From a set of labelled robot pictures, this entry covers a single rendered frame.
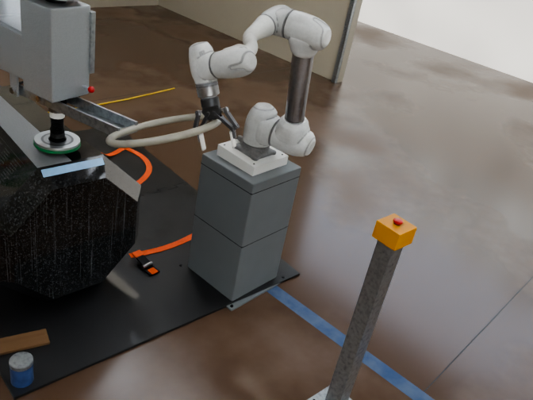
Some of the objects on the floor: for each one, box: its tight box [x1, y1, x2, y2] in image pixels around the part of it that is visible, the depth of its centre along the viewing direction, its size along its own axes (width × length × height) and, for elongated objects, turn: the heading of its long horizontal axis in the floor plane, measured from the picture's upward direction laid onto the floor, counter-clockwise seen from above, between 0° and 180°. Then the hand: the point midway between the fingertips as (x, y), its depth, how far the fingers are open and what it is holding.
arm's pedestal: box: [179, 149, 301, 311], centre depth 335 cm, size 50×50×80 cm
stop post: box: [308, 213, 417, 400], centre depth 252 cm, size 20×20×109 cm
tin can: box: [9, 352, 34, 388], centre depth 256 cm, size 10×10×13 cm
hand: (218, 145), depth 233 cm, fingers open, 13 cm apart
